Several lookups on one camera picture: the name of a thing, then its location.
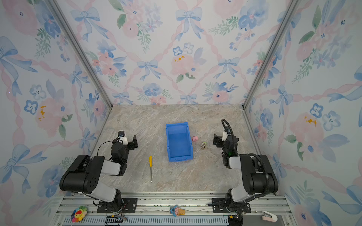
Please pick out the blue plastic bin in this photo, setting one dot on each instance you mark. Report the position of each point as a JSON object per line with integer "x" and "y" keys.
{"x": 179, "y": 143}

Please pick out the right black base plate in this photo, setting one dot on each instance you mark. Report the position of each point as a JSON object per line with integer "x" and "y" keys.
{"x": 222, "y": 205}

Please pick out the yellow handle screwdriver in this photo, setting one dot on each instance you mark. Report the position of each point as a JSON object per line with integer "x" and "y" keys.
{"x": 151, "y": 165}

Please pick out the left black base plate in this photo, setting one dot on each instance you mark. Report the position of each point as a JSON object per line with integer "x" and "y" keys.
{"x": 125, "y": 205}

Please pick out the aluminium corner post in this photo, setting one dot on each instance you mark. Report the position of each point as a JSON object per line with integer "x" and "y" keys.
{"x": 63, "y": 23}
{"x": 271, "y": 51}

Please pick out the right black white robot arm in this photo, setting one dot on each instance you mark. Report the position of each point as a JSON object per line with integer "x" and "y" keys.
{"x": 257, "y": 177}

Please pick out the aluminium rail frame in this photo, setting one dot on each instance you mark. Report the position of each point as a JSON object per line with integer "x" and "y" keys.
{"x": 153, "y": 209}

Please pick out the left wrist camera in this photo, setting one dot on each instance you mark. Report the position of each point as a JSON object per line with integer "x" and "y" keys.
{"x": 122, "y": 138}

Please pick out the small pink toy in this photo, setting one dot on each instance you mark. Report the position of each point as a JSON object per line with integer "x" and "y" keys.
{"x": 194, "y": 138}

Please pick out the white pink tape dispenser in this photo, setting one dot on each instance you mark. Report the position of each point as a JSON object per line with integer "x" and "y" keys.
{"x": 270, "y": 217}

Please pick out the right aluminium corner post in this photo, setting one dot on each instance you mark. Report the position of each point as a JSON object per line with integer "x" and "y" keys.
{"x": 271, "y": 51}

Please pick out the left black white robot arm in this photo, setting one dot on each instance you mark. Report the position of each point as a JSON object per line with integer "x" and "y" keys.
{"x": 83, "y": 176}

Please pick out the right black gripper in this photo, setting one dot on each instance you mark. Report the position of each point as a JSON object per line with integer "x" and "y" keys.
{"x": 222, "y": 142}

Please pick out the rainbow flower toy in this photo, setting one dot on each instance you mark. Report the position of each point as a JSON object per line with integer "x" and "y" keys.
{"x": 79, "y": 214}

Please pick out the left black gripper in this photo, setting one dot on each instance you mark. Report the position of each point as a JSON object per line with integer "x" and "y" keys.
{"x": 131, "y": 143}

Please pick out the blue orange toy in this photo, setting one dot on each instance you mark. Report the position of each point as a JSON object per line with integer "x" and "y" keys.
{"x": 177, "y": 211}

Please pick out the left aluminium corner post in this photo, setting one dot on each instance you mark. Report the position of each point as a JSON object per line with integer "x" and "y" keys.
{"x": 63, "y": 23}

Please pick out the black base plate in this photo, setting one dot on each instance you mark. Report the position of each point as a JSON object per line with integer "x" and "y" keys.
{"x": 222, "y": 205}
{"x": 125, "y": 205}

